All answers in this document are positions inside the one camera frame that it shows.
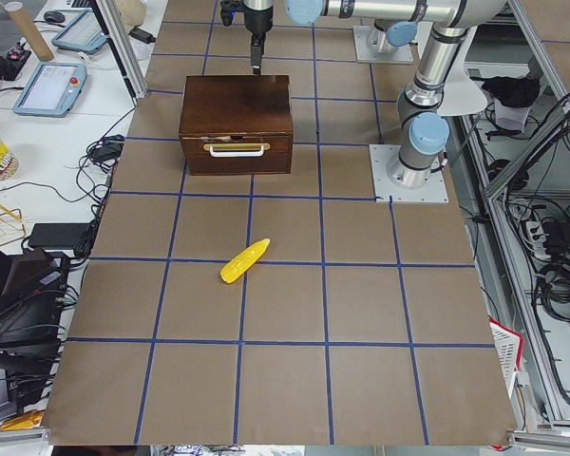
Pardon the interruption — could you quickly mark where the dark wooden drawer box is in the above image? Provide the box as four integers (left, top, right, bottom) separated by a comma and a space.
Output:
179, 75, 294, 176

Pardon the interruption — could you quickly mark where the black power adapter brick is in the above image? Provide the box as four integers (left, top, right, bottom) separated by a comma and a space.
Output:
28, 222, 90, 250

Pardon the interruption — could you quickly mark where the far grey teach pendant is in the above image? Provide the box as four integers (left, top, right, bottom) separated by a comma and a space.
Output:
51, 9, 106, 54

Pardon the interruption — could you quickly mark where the black computer mouse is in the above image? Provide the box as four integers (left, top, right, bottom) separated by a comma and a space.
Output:
43, 10, 66, 25

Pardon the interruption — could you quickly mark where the white red plastic basket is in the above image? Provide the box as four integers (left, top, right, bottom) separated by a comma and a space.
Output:
489, 318, 523, 397

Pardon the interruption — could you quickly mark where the yellow toy corn cob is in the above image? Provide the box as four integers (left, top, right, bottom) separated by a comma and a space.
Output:
219, 238, 271, 284

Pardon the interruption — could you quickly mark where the cardboard tube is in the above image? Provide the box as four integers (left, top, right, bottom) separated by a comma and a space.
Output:
4, 1, 54, 62

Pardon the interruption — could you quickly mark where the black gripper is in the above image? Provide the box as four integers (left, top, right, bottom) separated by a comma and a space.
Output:
243, 0, 272, 74

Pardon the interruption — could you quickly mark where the white plastic chair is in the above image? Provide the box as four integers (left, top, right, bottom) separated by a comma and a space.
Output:
437, 27, 487, 117

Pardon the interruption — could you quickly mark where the near grey teach pendant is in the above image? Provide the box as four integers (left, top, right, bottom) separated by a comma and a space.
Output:
12, 63, 87, 118

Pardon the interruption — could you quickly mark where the silver blue-jointed robot arm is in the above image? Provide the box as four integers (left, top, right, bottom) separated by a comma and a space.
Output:
285, 1, 504, 171

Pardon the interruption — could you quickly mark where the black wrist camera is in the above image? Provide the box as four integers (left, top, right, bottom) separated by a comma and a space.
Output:
220, 0, 242, 27

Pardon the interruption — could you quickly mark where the black cloth bundle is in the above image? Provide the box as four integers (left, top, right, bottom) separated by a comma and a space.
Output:
482, 76, 541, 108

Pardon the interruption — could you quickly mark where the grey teach pendant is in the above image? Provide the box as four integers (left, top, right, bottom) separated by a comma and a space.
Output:
12, 63, 87, 118
51, 9, 106, 54

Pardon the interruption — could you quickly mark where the beige cap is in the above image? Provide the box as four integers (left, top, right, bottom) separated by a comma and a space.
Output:
116, 0, 147, 29

